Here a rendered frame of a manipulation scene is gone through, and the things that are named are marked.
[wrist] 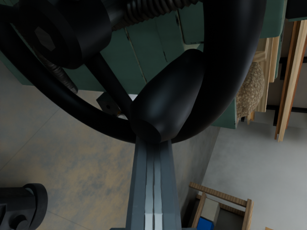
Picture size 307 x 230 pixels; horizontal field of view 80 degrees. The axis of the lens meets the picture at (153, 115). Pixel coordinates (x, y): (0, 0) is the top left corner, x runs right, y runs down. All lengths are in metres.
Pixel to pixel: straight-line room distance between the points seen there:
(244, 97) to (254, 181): 3.37
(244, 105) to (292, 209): 3.30
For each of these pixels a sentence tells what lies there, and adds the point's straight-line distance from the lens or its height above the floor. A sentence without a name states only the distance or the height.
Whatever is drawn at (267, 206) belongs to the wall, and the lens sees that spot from 3.61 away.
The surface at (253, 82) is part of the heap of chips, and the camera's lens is 0.40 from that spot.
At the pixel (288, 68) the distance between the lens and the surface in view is 2.79.
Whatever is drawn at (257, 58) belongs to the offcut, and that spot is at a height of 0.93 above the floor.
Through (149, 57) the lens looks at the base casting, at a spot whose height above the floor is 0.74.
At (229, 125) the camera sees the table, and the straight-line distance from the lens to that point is 0.42.
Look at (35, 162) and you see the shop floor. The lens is 1.12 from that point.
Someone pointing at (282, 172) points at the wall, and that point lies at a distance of 3.85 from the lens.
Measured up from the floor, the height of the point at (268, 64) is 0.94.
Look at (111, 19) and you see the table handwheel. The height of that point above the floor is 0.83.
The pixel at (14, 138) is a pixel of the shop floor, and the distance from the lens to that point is 1.05.
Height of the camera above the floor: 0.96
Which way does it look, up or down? 33 degrees down
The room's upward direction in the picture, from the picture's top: 99 degrees clockwise
